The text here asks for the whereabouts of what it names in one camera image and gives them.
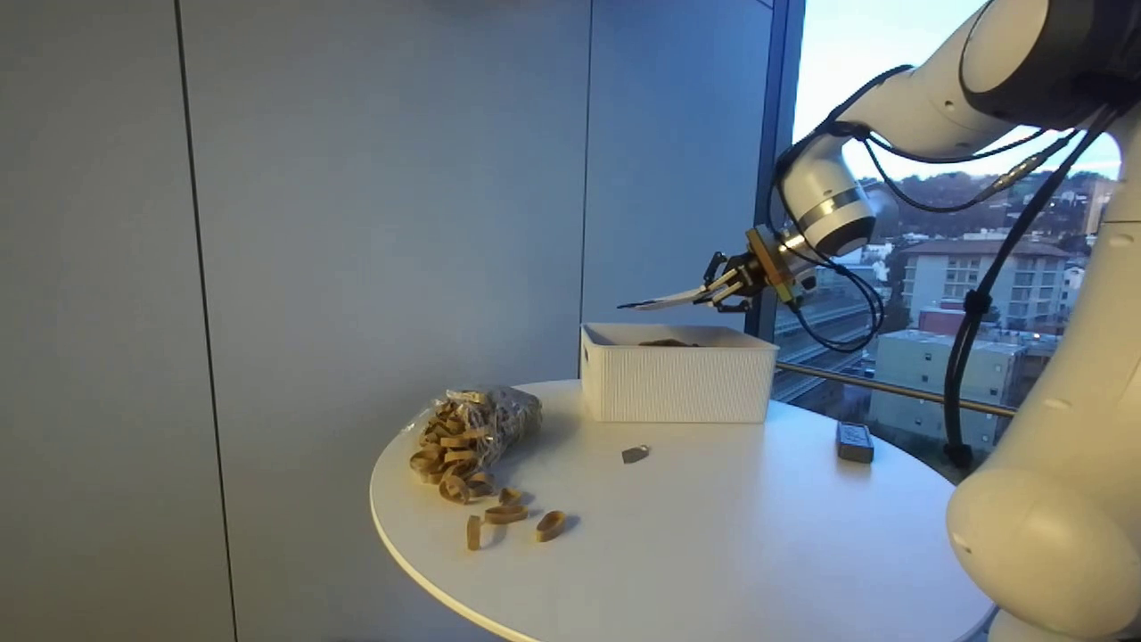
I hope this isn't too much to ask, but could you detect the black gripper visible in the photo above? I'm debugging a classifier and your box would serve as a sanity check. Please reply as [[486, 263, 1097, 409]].
[[700, 243, 779, 313]]

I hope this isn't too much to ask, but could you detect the white round plate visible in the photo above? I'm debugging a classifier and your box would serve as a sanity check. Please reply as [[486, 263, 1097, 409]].
[[614, 282, 719, 313]]

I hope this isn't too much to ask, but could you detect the white plastic storage container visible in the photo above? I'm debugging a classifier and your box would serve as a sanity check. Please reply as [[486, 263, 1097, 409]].
[[578, 321, 779, 430]]

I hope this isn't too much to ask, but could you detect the metal balcony railing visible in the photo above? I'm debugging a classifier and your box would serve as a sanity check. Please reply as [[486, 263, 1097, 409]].
[[773, 356, 1029, 423]]

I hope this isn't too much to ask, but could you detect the clear bag of corks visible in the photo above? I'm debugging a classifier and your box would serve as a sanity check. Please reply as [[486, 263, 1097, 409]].
[[407, 386, 546, 508]]

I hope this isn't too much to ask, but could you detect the thin black camera cable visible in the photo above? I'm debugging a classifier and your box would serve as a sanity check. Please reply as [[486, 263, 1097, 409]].
[[758, 66, 1120, 356]]

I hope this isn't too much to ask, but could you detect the blue window frame post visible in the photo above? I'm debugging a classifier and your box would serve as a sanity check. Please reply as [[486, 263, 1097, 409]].
[[751, 0, 809, 342]]

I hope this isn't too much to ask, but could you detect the thick black hose cable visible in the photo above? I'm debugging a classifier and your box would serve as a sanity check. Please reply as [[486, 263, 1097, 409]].
[[936, 103, 1126, 476]]

